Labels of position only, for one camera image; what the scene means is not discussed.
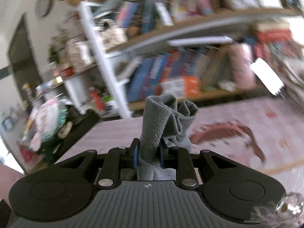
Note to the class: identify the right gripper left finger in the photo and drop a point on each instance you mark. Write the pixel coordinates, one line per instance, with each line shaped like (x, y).
(112, 163)

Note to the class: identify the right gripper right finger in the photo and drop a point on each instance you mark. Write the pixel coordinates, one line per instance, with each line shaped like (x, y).
(179, 159)

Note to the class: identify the grey sweatshirt garment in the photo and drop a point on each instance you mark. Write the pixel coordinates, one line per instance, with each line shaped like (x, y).
(163, 118)

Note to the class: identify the black box under toys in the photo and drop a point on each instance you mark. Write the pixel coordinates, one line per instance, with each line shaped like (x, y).
(56, 148)

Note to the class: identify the red tassel ornament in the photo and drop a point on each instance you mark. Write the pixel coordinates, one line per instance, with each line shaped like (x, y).
(97, 101)

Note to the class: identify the lower orange white box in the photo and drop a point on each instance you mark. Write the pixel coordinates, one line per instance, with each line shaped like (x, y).
(181, 86)

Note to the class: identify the pile of plush toys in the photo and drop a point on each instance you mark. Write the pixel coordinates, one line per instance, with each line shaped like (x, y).
(45, 122)

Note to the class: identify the row of leaning books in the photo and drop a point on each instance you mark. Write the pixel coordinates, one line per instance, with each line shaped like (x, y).
(147, 72)

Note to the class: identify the pink checked cartoon tablecloth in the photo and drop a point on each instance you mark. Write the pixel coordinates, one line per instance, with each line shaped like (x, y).
(265, 134)

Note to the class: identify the white wooden bookshelf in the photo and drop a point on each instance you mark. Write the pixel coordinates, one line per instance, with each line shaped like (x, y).
(107, 59)

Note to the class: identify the pink cylindrical container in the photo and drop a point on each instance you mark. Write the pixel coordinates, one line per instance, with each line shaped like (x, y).
(241, 58)

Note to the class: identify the furry keychain charm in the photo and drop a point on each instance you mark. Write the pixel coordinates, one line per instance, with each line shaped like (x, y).
(288, 212)

